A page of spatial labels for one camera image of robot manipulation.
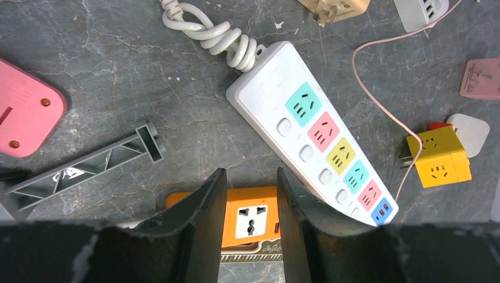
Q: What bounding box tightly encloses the long white power strip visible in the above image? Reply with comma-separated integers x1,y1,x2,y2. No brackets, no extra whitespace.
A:
226,41,399,226

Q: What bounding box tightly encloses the white power strip with USB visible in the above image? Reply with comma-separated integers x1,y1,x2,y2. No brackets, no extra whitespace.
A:
393,0,449,32

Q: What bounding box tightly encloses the pink cube socket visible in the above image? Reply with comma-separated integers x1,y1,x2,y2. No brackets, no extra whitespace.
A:
459,58,499,101

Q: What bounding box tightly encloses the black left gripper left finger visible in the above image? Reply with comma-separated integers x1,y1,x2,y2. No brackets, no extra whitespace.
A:
1,168,228,282

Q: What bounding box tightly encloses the red black small plug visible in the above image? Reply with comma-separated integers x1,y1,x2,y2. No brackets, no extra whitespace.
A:
427,122,453,131

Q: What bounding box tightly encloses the grey lego truss piece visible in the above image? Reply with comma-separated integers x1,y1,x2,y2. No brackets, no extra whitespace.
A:
1,122,166,212

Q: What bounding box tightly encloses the white bundled plug cable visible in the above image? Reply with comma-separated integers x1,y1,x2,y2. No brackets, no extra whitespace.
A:
159,0,267,74

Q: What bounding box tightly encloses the pink adapter plug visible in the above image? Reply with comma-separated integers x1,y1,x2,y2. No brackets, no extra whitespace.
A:
1,59,68,157

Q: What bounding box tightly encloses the thin pink charger cable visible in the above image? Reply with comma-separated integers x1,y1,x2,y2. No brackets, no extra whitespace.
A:
351,0,463,202

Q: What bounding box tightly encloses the white adapter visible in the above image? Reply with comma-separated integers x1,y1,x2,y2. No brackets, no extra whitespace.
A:
446,113,490,158

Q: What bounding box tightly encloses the yellow cube socket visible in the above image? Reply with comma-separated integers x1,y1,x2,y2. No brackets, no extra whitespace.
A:
406,126,472,188

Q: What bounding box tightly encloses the tan dragon cube socket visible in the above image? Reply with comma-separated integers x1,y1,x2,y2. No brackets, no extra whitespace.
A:
298,0,371,27

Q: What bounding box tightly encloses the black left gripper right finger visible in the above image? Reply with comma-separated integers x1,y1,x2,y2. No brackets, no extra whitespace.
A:
277,168,499,282

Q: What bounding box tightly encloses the orange power strip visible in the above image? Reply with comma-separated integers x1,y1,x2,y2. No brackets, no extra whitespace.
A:
165,186,281,249

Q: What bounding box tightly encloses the wooden comb ruler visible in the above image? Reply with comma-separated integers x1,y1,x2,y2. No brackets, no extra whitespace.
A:
220,238,283,264

